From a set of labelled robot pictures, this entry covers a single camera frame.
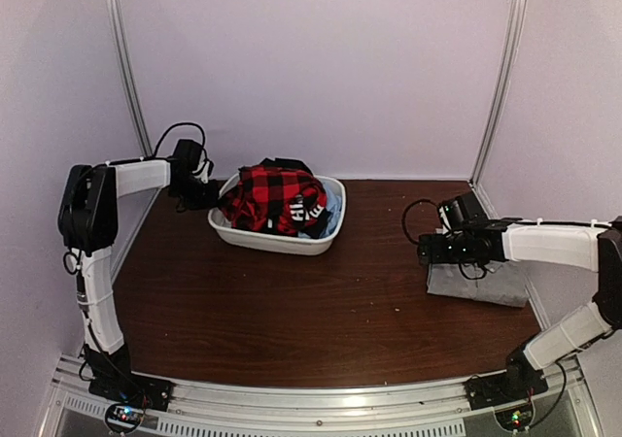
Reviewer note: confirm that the red black plaid shirt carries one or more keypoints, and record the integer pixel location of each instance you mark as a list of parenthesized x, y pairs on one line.
[(277, 201)]

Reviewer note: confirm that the circuit board with leds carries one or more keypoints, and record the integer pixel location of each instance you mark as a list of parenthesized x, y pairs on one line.
[(515, 419), (121, 418)]

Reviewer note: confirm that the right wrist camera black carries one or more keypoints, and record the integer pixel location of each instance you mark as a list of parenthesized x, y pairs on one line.
[(463, 210)]

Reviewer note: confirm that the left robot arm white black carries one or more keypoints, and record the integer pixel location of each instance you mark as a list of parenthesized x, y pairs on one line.
[(88, 222)]

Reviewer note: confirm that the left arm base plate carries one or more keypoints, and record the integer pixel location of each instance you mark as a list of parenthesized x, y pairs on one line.
[(138, 391)]

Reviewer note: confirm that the right aluminium frame post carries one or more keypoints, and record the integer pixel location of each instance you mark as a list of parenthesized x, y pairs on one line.
[(512, 39)]

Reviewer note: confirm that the right circuit board with leds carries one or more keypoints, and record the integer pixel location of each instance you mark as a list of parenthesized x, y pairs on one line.
[(515, 419)]

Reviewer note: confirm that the front aluminium rail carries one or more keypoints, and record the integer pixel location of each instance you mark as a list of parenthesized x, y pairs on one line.
[(437, 408)]

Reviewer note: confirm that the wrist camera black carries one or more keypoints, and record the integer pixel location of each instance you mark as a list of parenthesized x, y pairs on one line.
[(194, 156), (463, 210)]

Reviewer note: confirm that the light blue shirt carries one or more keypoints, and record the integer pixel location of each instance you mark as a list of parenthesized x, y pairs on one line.
[(333, 213)]

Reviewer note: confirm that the left circuit board with leds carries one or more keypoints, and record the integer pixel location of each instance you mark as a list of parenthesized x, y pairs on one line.
[(121, 418)]

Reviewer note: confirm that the aluminium frame post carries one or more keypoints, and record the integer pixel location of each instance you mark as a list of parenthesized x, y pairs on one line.
[(128, 82), (512, 39)]

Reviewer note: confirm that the folded grey button shirt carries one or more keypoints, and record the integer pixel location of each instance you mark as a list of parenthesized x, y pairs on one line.
[(504, 283)]

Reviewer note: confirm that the white plastic laundry basket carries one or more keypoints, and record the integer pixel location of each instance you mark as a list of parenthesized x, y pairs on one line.
[(281, 244)]

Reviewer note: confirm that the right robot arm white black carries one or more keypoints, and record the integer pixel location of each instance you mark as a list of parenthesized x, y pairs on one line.
[(594, 246)]

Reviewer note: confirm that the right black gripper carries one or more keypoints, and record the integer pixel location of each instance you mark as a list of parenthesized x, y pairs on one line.
[(437, 256)]

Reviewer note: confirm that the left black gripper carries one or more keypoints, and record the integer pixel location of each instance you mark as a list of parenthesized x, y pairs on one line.
[(210, 200)]

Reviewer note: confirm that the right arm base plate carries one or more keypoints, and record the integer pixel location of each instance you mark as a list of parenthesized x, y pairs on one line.
[(495, 390)]

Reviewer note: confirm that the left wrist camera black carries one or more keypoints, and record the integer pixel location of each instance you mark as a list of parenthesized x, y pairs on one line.
[(194, 156)]

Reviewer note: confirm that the left aluminium frame post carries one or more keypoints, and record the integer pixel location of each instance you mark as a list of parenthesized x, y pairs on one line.
[(128, 82)]

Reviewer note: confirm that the black shirt in basket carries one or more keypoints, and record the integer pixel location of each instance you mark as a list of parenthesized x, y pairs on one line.
[(286, 163)]

